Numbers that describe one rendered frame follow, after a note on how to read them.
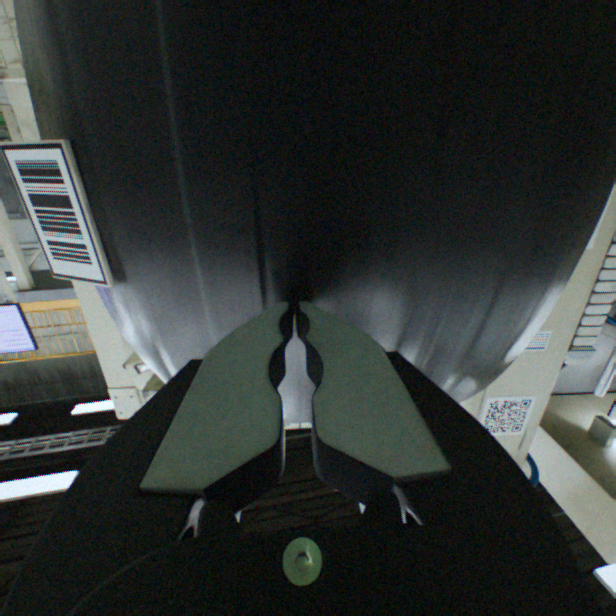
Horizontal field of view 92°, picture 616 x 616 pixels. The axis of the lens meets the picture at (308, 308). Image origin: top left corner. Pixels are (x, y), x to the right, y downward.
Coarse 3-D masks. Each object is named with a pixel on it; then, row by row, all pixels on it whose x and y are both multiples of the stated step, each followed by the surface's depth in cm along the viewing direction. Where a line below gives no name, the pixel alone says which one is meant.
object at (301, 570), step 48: (240, 528) 5; (336, 528) 5; (384, 528) 5; (432, 528) 5; (144, 576) 4; (192, 576) 4; (240, 576) 4; (288, 576) 4; (336, 576) 4; (384, 576) 4; (432, 576) 4; (480, 576) 4
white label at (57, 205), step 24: (0, 144) 12; (24, 144) 12; (48, 144) 12; (24, 168) 12; (48, 168) 12; (72, 168) 12; (24, 192) 13; (48, 192) 13; (72, 192) 12; (48, 216) 13; (72, 216) 13; (48, 240) 14; (72, 240) 13; (96, 240) 13; (48, 264) 15; (72, 264) 14; (96, 264) 13
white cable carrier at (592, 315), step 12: (612, 240) 36; (612, 252) 36; (612, 264) 37; (600, 276) 38; (612, 276) 38; (600, 288) 38; (612, 288) 38; (588, 300) 39; (600, 300) 39; (612, 300) 39; (588, 312) 40; (600, 312) 40; (588, 324) 40; (576, 336) 42; (588, 336) 41; (576, 348) 42; (588, 348) 42; (564, 360) 43; (576, 360) 43
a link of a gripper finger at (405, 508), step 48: (432, 384) 8; (432, 432) 7; (480, 432) 7; (432, 480) 6; (480, 480) 6; (528, 480) 6; (480, 528) 5; (528, 528) 5; (528, 576) 5; (576, 576) 5
